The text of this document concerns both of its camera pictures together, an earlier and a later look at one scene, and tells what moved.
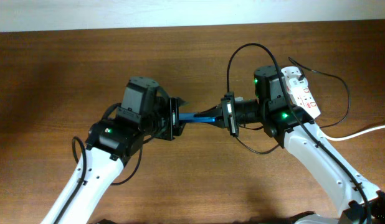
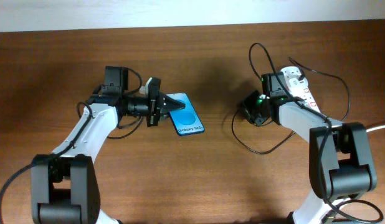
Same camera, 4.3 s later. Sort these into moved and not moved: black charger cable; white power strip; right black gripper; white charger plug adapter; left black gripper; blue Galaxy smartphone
Moved: right black gripper; blue Galaxy smartphone; left black gripper
Not moved: white power strip; white charger plug adapter; black charger cable
